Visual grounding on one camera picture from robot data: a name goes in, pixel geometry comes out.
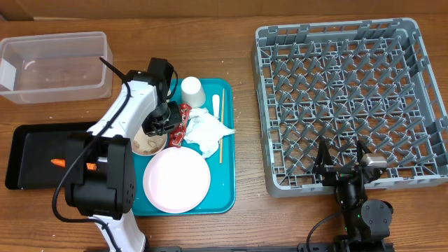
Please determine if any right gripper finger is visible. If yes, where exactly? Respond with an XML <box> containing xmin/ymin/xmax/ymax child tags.
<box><xmin>356</xmin><ymin>140</ymin><xmax>371</xmax><ymax>165</ymax></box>
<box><xmin>314</xmin><ymin>139</ymin><xmax>332</xmax><ymax>167</ymax></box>

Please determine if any grey dishwasher rack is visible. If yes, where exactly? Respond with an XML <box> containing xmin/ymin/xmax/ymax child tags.
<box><xmin>252</xmin><ymin>18</ymin><xmax>447</xmax><ymax>198</ymax></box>

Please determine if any pink round plate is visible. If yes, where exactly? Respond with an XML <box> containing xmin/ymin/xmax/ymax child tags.
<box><xmin>143</xmin><ymin>147</ymin><xmax>211</xmax><ymax>214</ymax></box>

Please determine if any wooden chopstick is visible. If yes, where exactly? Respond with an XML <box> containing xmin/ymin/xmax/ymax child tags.
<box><xmin>219</xmin><ymin>87</ymin><xmax>226</xmax><ymax>165</ymax></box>

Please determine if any white plastic spoon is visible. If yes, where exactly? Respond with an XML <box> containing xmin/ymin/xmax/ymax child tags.
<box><xmin>212</xmin><ymin>94</ymin><xmax>221</xmax><ymax>118</ymax></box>

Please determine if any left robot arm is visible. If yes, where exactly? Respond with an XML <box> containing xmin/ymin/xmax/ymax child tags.
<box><xmin>52</xmin><ymin>58</ymin><xmax>182</xmax><ymax>251</ymax></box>

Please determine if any teal plastic tray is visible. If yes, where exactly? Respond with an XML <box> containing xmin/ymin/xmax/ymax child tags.
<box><xmin>132</xmin><ymin>78</ymin><xmax>236</xmax><ymax>216</ymax></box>

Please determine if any black plastic tray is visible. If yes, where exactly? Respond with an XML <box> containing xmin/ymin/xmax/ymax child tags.
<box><xmin>5</xmin><ymin>122</ymin><xmax>94</xmax><ymax>190</ymax></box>

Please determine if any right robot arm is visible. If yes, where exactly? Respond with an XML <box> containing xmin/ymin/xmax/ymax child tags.
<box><xmin>306</xmin><ymin>139</ymin><xmax>394</xmax><ymax>251</ymax></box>

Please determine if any pink bowl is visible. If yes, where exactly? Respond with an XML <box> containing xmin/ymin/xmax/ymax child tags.
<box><xmin>132</xmin><ymin>127</ymin><xmax>168</xmax><ymax>156</ymax></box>

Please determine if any orange carrot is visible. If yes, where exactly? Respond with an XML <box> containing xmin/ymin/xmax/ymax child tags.
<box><xmin>51</xmin><ymin>159</ymin><xmax>97</xmax><ymax>171</ymax></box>

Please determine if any crumpled white napkin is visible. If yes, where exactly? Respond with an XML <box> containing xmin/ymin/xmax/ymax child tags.
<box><xmin>184</xmin><ymin>108</ymin><xmax>235</xmax><ymax>158</ymax></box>

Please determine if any white paper cup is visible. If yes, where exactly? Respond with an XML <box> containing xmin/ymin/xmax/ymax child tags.
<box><xmin>181</xmin><ymin>76</ymin><xmax>206</xmax><ymax>108</ymax></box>

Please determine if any red snack wrapper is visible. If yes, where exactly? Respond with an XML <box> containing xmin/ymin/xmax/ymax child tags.
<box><xmin>169</xmin><ymin>103</ymin><xmax>192</xmax><ymax>148</ymax></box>

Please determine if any clear plastic bin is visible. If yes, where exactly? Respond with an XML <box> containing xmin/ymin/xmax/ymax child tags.
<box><xmin>1</xmin><ymin>31</ymin><xmax>113</xmax><ymax>104</ymax></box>

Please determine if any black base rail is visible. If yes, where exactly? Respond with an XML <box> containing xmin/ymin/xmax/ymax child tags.
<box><xmin>146</xmin><ymin>243</ymin><xmax>395</xmax><ymax>252</ymax></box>

